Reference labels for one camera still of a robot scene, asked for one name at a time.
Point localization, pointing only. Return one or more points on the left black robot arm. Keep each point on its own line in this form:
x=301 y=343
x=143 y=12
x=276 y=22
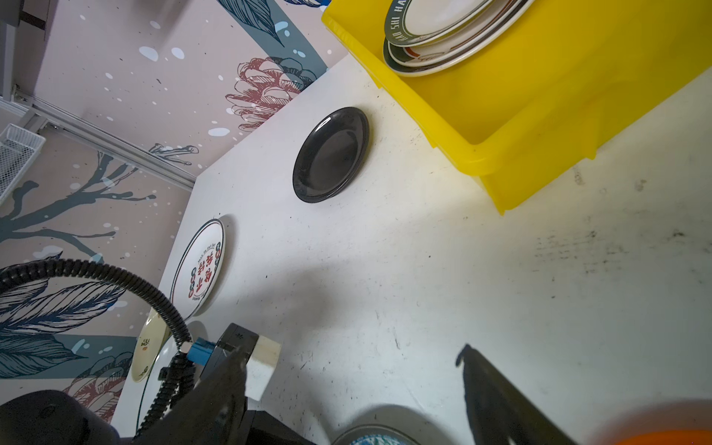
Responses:
x=41 y=301

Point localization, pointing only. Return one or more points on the white plate dark green rim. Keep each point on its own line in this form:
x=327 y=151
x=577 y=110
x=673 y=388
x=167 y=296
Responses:
x=411 y=22

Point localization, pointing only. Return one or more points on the white plate black flower outline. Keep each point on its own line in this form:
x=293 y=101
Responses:
x=153 y=383

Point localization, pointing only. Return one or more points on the white wire mesh basket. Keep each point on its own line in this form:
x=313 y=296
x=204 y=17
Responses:
x=19 y=149

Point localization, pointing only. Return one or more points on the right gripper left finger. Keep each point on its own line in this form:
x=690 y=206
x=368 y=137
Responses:
x=208 y=410

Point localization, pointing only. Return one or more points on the large white green-rim plate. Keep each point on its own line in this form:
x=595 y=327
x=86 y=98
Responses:
x=445 y=64

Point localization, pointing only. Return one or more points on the orange plate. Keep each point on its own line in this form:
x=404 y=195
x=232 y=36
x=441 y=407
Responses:
x=673 y=437

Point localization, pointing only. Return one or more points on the teal patterned plate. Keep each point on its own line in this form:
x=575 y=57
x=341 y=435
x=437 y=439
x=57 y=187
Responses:
x=373 y=435

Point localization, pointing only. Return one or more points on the cream yellow small plate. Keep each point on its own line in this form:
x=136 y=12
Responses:
x=153 y=335

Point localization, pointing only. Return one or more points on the white plate green band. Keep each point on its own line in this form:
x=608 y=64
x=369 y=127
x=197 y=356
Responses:
x=461 y=44

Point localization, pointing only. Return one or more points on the black round plate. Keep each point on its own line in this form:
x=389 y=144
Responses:
x=331 y=155

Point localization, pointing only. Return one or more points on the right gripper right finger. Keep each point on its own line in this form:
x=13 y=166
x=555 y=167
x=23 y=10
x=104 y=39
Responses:
x=497 y=412

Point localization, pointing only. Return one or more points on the yellow plastic bin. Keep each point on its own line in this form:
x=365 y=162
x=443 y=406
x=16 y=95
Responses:
x=564 y=79

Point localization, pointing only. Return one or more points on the white plate red characters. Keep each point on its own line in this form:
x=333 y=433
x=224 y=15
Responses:
x=199 y=268

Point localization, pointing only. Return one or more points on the aluminium corner post left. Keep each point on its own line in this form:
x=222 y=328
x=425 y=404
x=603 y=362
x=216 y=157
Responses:
x=21 y=103

